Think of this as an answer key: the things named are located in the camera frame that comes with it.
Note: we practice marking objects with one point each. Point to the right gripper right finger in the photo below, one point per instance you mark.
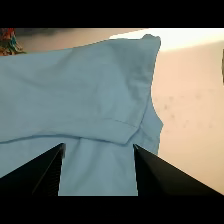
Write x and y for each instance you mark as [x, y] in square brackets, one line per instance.
[160, 176]

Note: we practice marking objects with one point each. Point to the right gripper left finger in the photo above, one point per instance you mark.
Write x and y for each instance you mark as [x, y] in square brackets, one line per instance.
[40, 173]

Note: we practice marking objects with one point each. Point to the light blue T-shirt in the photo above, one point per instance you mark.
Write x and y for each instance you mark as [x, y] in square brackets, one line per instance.
[83, 96]

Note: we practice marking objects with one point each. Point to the multicoloured patterned garment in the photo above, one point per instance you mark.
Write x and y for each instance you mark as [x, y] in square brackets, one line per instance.
[8, 41]

